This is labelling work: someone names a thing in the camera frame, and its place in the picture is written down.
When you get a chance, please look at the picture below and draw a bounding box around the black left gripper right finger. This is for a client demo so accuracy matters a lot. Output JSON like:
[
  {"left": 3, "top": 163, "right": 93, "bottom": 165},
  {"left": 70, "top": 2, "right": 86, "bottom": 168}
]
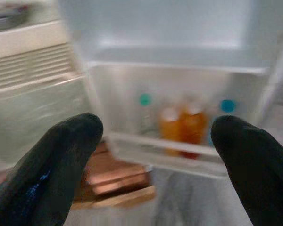
[{"left": 210, "top": 114, "right": 283, "bottom": 226}]

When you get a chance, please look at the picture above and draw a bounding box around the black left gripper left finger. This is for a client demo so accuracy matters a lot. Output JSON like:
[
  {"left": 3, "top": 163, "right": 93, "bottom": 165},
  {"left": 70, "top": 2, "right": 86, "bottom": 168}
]
[{"left": 0, "top": 112, "right": 104, "bottom": 226}]

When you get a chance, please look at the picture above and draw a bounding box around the clear fridge crisper drawer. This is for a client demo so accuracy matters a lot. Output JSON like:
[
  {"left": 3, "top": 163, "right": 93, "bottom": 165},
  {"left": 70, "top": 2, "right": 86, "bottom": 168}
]
[{"left": 0, "top": 76, "right": 92, "bottom": 170}]

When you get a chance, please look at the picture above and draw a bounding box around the clear fridge door shelf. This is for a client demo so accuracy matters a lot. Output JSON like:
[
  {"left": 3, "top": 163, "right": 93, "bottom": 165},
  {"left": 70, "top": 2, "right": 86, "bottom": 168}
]
[{"left": 87, "top": 61, "right": 269, "bottom": 176}]

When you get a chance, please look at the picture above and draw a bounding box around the silver fridge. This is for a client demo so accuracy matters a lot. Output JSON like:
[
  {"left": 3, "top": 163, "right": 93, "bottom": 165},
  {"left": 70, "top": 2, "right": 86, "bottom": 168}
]
[{"left": 0, "top": 0, "right": 283, "bottom": 179}]

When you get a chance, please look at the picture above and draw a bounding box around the red brick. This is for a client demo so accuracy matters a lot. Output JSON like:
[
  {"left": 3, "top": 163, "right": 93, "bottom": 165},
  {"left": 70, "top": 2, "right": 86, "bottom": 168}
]
[{"left": 83, "top": 140, "right": 154, "bottom": 197}]

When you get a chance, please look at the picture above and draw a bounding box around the clear bottle blue cap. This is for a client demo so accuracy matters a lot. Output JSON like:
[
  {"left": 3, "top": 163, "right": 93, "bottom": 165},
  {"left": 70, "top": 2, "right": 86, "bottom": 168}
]
[{"left": 208, "top": 98, "right": 238, "bottom": 147}]

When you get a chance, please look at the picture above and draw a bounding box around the orange drink bottle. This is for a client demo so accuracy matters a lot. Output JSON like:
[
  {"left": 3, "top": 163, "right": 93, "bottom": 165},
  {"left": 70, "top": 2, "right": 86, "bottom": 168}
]
[
  {"left": 179, "top": 102, "right": 208, "bottom": 160},
  {"left": 158, "top": 106, "right": 183, "bottom": 156}
]

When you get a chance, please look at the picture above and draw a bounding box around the wooden board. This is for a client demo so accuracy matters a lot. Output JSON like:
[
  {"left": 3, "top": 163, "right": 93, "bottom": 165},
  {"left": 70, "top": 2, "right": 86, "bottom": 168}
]
[{"left": 70, "top": 183, "right": 157, "bottom": 210}]

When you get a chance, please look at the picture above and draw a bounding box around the clear bottle teal cap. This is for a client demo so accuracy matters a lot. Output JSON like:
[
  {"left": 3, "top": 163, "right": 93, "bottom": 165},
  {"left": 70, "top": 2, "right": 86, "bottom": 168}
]
[{"left": 137, "top": 92, "right": 160, "bottom": 137}]

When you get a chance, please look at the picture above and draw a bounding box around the white wire fridge shelf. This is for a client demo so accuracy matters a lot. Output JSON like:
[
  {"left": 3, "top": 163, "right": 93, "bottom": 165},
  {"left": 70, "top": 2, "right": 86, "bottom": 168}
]
[{"left": 0, "top": 42, "right": 74, "bottom": 91}]

